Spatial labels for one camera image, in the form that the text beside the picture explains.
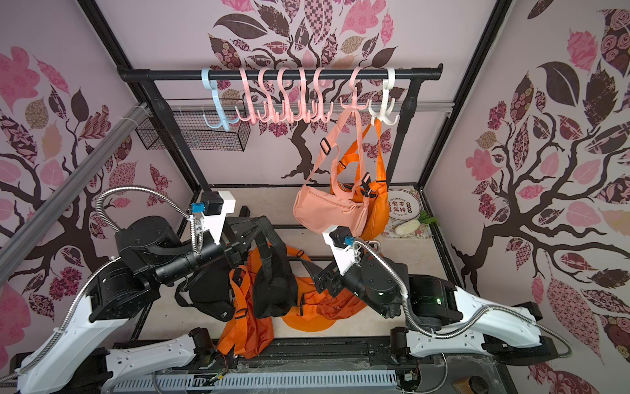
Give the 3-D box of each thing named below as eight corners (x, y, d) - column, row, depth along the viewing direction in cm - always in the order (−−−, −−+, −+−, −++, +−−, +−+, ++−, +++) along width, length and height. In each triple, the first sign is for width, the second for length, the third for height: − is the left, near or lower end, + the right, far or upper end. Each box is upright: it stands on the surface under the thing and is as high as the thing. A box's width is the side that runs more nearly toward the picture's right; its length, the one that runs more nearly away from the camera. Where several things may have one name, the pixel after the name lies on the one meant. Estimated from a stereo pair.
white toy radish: (398, 236, 101) (399, 233, 99) (392, 228, 104) (393, 224, 102) (420, 228, 104) (422, 224, 102) (413, 219, 107) (415, 216, 105)
